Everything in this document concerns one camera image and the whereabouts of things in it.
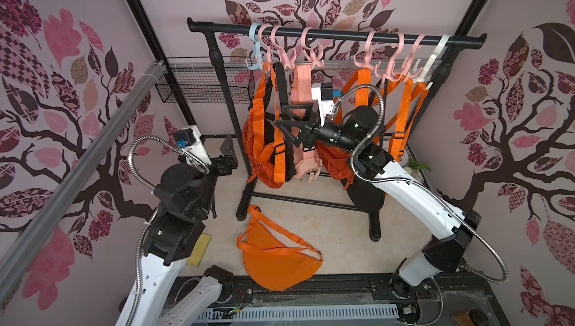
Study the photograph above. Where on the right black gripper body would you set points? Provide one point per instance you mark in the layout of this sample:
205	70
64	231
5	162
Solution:
308	128

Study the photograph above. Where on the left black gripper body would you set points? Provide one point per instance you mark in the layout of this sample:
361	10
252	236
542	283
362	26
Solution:
220	167

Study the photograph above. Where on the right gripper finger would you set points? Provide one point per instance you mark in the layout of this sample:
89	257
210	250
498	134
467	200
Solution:
297	112
298	133

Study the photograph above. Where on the orange backpack with black panel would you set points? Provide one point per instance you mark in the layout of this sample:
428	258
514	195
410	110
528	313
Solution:
263	142

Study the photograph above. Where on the small black sling bag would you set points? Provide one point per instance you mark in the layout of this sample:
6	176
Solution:
364	196

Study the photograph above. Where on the bright orange waist bag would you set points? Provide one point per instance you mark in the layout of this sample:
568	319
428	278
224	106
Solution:
402	121

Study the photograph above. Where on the orange bag underneath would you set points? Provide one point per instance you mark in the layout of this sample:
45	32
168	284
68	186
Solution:
275	258

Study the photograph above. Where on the dark orange backpack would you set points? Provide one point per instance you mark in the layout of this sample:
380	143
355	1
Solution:
335	160

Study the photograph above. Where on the black and orange bag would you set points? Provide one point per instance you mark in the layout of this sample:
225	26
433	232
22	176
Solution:
281	88

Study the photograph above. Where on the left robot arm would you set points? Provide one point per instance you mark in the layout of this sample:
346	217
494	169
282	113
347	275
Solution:
187	198

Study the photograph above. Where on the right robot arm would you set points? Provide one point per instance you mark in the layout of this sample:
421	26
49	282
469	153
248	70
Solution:
435	257

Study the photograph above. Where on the pink multi-hook hanger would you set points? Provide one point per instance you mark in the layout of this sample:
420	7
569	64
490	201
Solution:
368	53
315	59
288	62
410	67
267	55
389	74

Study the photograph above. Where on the light blue multi-hook hanger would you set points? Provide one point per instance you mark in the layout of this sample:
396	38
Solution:
256	48

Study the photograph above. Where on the white multi-hook hanger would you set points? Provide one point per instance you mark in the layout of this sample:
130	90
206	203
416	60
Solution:
421	77

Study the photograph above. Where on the yellow sponge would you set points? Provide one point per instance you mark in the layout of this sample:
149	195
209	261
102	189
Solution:
199	250

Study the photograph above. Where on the toy white radish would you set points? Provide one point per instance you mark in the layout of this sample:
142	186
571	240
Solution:
415	166

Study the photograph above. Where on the aluminium profile bar left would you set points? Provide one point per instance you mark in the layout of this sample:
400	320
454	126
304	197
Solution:
28	245

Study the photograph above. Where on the aluminium profile bar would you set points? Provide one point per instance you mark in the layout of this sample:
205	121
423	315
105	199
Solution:
332	63
28	245

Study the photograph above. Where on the black clothes rack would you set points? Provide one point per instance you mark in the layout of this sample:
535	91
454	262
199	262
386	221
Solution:
456	44

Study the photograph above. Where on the aluminium profile bar back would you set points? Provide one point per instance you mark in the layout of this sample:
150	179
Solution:
332	63

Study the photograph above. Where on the right flexible metal conduit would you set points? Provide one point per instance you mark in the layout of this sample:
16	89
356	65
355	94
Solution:
442	219

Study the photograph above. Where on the brown bottle right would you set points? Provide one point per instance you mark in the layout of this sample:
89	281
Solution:
473	317

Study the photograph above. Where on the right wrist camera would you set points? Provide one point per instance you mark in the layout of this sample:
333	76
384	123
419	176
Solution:
324	95

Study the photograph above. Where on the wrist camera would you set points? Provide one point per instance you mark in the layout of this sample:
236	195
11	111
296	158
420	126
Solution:
188	139
324	95

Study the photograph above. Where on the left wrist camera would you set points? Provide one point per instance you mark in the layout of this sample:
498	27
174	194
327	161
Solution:
188	139

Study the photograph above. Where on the black wire basket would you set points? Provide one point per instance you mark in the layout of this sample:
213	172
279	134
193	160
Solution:
196	80

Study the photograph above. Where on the white slotted cable duct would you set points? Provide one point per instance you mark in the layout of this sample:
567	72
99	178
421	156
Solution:
299	313

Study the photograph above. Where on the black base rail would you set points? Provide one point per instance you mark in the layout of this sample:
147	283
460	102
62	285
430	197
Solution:
243	290

